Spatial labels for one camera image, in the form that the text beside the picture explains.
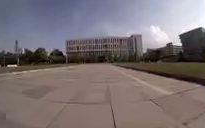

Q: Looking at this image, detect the large pale multi-storey building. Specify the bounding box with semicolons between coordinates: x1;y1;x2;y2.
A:
65;34;144;64

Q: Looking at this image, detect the grey concrete slab pavement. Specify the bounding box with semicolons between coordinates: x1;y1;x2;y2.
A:
0;63;205;128

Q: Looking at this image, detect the row of trees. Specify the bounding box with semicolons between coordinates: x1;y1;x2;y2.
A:
0;47;67;66

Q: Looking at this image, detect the low pale building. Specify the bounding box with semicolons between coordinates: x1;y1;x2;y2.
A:
145;42;184;63

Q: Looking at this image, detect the green grass lawn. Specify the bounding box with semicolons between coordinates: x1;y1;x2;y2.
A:
113;61;205;81

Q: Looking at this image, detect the brown grass strip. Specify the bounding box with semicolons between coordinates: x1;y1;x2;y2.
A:
0;63;74;75

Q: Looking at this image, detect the tall thin tower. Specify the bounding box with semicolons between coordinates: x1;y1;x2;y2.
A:
14;39;19;53

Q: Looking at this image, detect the dark grey building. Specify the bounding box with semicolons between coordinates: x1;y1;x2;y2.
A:
178;25;205;63

